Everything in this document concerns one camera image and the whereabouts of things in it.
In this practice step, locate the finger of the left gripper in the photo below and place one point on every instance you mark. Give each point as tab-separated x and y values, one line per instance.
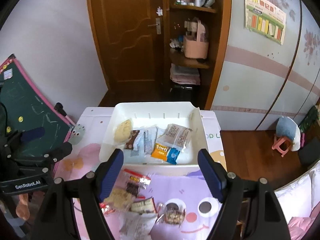
59	153
33	134

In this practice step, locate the orange oats snack bar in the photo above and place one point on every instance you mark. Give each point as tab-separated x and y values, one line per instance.
160	152

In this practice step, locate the small pink stool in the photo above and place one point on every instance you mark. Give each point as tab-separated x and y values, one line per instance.
282	145

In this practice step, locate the red topped dried fruit bag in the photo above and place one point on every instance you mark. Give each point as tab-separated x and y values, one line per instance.
135	181

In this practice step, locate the white red snack bag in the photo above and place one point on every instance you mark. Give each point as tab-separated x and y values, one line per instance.
136	226

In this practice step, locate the person's left hand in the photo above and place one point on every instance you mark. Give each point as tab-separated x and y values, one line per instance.
22	209

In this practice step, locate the wooden corner shelf unit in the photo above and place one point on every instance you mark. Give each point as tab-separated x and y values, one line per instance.
217	20

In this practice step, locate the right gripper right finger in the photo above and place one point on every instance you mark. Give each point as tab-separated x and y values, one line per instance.
265	218

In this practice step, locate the brown chocolate snack packet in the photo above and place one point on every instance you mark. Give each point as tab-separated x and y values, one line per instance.
132	143

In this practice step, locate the black easel knob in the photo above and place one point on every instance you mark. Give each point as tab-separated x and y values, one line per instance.
59	108

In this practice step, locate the white plastic storage bin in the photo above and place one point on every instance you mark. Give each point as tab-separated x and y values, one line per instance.
159	114

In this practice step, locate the blue candy packet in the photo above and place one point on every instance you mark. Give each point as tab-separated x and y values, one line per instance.
172	155

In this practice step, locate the red pastry packet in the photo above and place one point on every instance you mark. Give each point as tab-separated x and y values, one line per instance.
106	209

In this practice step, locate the white pillow on bed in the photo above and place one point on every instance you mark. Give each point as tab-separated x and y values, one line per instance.
299	197

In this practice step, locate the pink blanket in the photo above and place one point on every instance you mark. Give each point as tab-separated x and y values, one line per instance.
298	226

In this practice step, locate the large clear blue snack bag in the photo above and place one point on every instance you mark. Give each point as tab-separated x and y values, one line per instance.
146	142

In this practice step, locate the brown wooden door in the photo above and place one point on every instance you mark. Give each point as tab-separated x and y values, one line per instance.
129	41

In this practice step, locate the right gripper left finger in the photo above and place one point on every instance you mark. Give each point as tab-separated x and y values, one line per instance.
56	216

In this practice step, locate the colourful wall poster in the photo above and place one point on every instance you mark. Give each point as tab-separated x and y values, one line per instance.
263	17

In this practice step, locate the mixed nuts clear packet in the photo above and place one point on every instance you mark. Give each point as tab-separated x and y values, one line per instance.
170	214

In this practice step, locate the cartoon printed tablecloth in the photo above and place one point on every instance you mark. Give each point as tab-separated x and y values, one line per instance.
189	192

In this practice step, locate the pink handled basket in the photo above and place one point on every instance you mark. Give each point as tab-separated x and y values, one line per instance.
195	42

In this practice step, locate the white printed packet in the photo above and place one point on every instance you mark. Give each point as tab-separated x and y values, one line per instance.
175	136

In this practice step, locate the green chalkboard pink frame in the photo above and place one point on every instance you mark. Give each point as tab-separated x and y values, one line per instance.
24	108

